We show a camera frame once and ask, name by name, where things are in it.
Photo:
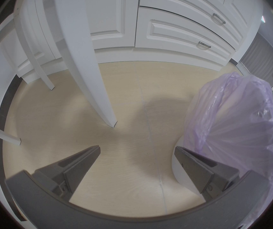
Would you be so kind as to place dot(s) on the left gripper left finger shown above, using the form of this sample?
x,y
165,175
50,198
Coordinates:
x,y
74,173

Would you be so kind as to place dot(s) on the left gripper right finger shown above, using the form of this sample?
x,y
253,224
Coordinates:
x,y
203,173

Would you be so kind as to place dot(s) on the purple plastic bag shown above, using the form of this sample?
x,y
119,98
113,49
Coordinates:
x,y
234,118

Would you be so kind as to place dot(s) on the white trash bin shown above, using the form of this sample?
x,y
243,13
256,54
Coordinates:
x,y
178,170

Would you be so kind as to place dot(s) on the grey curtain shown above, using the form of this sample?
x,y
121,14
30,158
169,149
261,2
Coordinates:
x,y
260,56

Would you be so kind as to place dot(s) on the ceiling light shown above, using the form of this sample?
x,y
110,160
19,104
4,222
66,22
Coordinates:
x,y
263,19

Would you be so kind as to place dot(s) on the white wardrobe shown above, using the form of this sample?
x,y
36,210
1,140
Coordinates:
x,y
174,32

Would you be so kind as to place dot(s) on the white chair grey cushions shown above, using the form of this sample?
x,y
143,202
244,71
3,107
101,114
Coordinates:
x,y
86,56

